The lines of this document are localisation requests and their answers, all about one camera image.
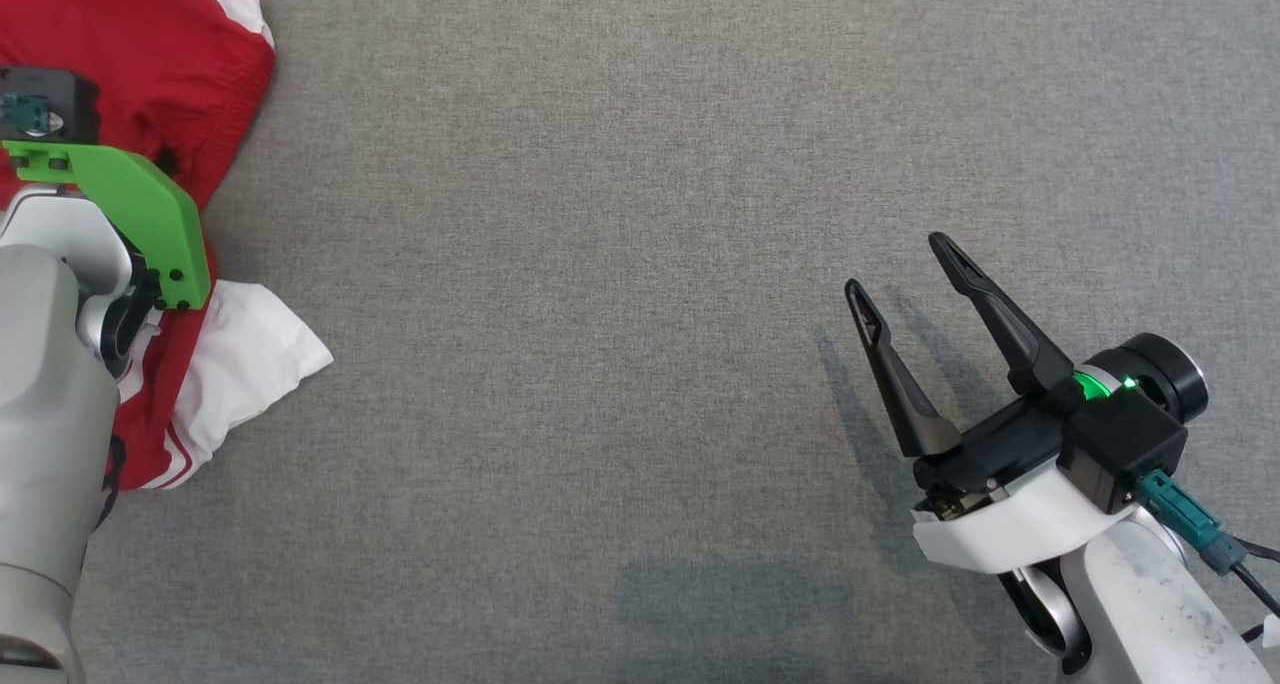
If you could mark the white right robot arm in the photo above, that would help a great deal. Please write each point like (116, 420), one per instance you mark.
(1150, 614)

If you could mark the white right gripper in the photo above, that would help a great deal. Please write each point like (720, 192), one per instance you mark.
(1000, 524)

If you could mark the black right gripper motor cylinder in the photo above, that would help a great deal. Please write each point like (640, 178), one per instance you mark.
(1170, 369)

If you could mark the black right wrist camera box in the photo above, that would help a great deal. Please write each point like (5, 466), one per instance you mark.
(1120, 444)

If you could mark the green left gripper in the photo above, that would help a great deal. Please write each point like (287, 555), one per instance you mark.
(140, 199)

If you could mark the red shorts with white stripes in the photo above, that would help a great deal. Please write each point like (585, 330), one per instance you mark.
(150, 44)

